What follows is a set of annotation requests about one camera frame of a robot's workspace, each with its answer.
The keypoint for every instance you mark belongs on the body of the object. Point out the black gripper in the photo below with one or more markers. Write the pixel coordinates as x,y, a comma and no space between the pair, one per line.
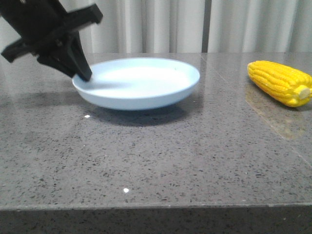
43,26

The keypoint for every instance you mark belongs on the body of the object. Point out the light blue round plate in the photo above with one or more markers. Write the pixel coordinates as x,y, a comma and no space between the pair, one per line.
138,83

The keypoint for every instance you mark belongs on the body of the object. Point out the yellow corn cob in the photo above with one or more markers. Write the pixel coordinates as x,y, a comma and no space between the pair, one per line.
285,84

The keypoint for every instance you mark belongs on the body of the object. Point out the white pleated curtain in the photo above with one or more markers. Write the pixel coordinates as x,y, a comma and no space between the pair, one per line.
207,26

